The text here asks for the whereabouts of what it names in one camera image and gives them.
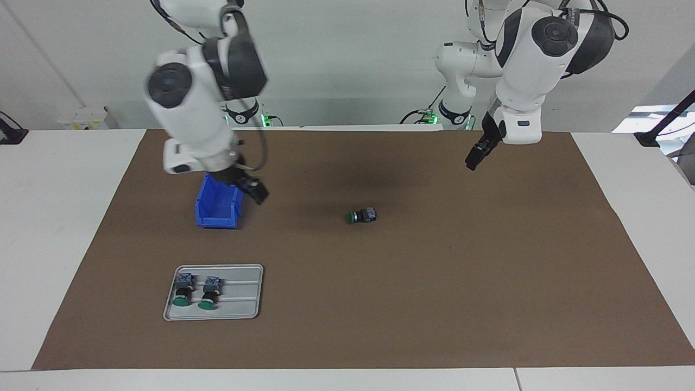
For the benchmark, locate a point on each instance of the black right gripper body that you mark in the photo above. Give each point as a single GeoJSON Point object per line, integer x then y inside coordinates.
{"type": "Point", "coordinates": [231, 174]}

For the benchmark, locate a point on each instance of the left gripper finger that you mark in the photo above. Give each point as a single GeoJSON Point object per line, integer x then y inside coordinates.
{"type": "Point", "coordinates": [476, 157]}

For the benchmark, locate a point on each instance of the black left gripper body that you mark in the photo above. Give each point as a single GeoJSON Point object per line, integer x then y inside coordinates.
{"type": "Point", "coordinates": [493, 136]}

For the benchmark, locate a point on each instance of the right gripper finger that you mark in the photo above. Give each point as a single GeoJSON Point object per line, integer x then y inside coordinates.
{"type": "Point", "coordinates": [258, 191]}

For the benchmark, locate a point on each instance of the green push button switch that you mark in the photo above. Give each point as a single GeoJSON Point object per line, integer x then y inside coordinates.
{"type": "Point", "coordinates": [209, 290]}
{"type": "Point", "coordinates": [366, 215]}
{"type": "Point", "coordinates": [183, 288]}

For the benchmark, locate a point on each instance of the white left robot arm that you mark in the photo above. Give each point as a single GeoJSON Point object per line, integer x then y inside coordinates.
{"type": "Point", "coordinates": [526, 70]}

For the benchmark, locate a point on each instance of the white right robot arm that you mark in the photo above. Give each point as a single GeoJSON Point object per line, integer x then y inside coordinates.
{"type": "Point", "coordinates": [184, 114]}

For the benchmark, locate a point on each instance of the blue plastic bin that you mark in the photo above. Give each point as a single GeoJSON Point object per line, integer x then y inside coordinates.
{"type": "Point", "coordinates": [217, 209]}

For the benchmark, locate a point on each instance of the grey metal tray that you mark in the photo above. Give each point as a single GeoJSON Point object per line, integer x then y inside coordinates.
{"type": "Point", "coordinates": [239, 304]}

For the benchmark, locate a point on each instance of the brown table mat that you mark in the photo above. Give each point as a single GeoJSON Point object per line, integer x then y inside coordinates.
{"type": "Point", "coordinates": [407, 298]}

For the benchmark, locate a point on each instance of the white box with yellow label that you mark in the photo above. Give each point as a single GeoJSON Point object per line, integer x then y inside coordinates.
{"type": "Point", "coordinates": [81, 117]}

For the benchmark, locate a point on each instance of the dark grey chair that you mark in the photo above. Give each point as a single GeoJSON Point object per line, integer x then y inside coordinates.
{"type": "Point", "coordinates": [685, 165]}

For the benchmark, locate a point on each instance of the black camera stand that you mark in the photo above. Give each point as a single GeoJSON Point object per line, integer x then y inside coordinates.
{"type": "Point", "coordinates": [649, 138]}

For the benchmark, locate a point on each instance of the black clamp mount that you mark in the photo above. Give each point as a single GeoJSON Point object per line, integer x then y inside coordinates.
{"type": "Point", "coordinates": [11, 136]}

